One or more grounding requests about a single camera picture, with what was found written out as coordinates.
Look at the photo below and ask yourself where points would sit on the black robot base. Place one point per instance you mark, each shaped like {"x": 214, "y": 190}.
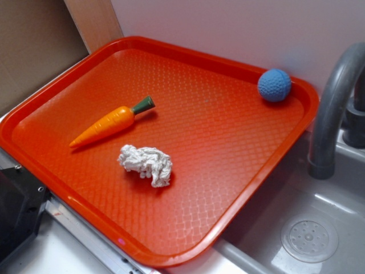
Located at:
{"x": 23, "y": 201}

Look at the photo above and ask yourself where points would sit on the grey plastic sink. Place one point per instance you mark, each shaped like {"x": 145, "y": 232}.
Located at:
{"x": 297, "y": 224}

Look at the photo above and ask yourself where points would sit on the orange toy carrot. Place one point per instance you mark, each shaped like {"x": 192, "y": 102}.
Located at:
{"x": 113, "y": 122}

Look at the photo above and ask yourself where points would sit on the grey curved faucet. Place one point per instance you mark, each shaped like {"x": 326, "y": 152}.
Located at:
{"x": 331, "y": 112}

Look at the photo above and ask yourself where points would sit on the blue textured ball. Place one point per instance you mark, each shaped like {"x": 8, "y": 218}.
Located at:
{"x": 274, "y": 85}

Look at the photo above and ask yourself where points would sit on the brown cardboard panel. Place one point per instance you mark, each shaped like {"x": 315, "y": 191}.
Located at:
{"x": 39, "y": 41}

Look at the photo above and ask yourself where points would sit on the light wooden board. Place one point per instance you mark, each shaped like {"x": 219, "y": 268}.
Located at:
{"x": 96, "y": 22}

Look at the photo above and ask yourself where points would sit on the dark grey faucet handle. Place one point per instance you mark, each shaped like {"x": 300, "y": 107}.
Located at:
{"x": 354, "y": 117}

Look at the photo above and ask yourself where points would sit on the crumpled white paper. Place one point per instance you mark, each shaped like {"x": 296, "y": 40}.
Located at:
{"x": 148, "y": 162}

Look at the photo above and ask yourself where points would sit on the orange plastic tray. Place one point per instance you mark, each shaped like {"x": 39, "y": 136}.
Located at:
{"x": 222, "y": 136}

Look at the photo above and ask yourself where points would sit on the silver metal rail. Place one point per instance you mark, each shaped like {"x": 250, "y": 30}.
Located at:
{"x": 102, "y": 249}

